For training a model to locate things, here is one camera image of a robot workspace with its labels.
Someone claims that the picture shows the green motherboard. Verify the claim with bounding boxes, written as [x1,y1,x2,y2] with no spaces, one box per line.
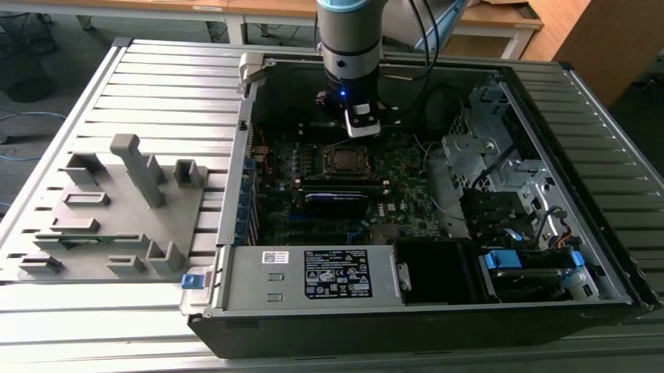
[249,127,453,248]

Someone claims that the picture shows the black CPU socket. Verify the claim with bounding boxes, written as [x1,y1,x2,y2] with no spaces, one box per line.
[322,144,378,180]

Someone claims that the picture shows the grey plastic parts rack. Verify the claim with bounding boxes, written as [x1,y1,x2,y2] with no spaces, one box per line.
[15,134,211,281]

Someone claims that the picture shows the wooden cabinet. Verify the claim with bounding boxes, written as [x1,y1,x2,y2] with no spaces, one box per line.
[521,0,664,106]

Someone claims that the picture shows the brown chipset heatsink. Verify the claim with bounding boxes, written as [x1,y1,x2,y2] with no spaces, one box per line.
[370,224,401,245]

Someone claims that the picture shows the coloured power wires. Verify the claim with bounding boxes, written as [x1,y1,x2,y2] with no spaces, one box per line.
[539,205,580,252]

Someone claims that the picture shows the thin white wire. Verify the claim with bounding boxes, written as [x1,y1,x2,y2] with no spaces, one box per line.
[429,193,468,223]

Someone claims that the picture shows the thick black cable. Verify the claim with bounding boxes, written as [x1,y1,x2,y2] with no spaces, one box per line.
[422,83,466,135]

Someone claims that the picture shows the black graphics card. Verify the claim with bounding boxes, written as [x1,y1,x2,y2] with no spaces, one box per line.
[303,192,373,218]

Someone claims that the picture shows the black rating label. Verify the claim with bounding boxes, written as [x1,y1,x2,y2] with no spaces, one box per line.
[303,249,374,299]

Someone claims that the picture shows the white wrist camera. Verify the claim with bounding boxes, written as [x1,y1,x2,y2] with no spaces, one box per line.
[345,103,384,139]

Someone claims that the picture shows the wooden desk white frame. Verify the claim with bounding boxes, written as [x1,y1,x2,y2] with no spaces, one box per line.
[0,0,233,30]
[227,0,545,60]

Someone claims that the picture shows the black round floor object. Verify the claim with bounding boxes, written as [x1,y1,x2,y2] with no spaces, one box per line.
[3,75,56,104]

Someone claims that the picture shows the silver metal drive cage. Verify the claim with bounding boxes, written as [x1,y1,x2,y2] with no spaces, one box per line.
[440,81,572,242]

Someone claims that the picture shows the hard disk in blue carrier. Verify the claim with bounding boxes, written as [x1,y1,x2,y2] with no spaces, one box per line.
[480,248,588,303]

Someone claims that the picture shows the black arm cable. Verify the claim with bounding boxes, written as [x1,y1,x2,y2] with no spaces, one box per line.
[408,0,442,82]

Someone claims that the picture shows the metal socket cover frame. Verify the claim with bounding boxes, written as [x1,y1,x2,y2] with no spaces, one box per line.
[326,146,374,175]

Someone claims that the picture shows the thin grey wire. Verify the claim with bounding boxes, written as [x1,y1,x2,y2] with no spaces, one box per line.
[421,141,448,174]

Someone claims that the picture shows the silver power supply unit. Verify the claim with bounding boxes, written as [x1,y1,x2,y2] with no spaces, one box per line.
[222,244,406,312]

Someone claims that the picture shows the pale blue teach pendant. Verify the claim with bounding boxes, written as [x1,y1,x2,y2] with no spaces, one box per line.
[414,0,468,51]

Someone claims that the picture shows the black RAM slot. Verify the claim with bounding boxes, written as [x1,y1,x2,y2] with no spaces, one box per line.
[299,176,388,185]
[301,183,389,192]

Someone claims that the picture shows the blue floor cable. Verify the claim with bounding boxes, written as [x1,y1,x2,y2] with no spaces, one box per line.
[0,110,68,125]

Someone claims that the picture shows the silver topped CPU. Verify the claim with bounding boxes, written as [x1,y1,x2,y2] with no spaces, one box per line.
[334,149,365,172]

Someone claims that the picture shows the black PC case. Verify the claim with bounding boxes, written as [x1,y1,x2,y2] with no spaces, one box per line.
[179,52,664,361]

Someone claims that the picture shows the green RAM stick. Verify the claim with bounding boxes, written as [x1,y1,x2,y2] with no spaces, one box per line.
[59,235,142,248]

